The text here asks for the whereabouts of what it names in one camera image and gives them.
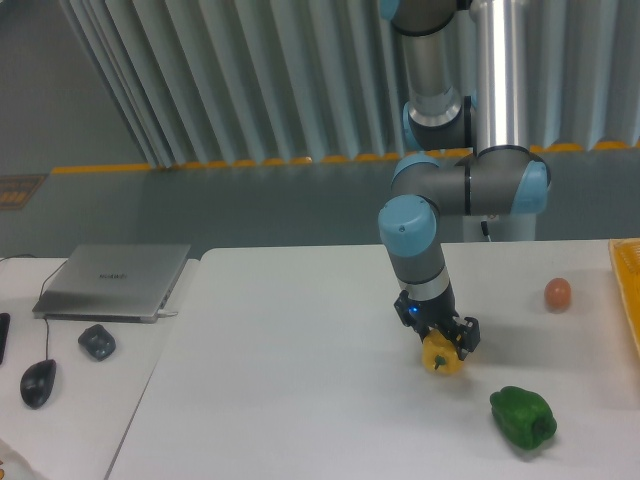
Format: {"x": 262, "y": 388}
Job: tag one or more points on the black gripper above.
{"x": 439, "y": 313}

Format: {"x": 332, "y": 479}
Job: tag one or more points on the yellow bell pepper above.
{"x": 439, "y": 354}

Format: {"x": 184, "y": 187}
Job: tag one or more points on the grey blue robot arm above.
{"x": 472, "y": 158}

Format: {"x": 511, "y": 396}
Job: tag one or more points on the green bell pepper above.
{"x": 523, "y": 417}

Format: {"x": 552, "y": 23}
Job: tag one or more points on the yellow plastic basket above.
{"x": 624, "y": 257}

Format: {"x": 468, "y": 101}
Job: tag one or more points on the brown egg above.
{"x": 557, "y": 294}

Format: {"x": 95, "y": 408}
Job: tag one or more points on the silver laptop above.
{"x": 113, "y": 282}

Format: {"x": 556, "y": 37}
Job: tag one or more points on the dark grey earbuds case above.
{"x": 97, "y": 342}

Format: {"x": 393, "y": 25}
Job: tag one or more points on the grey folding partition screen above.
{"x": 251, "y": 82}

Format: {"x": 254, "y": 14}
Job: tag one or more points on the black computer mouse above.
{"x": 37, "y": 383}

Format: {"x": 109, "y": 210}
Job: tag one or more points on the black flat device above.
{"x": 5, "y": 320}

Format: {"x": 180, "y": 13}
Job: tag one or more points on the white orange bag corner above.
{"x": 13, "y": 465}

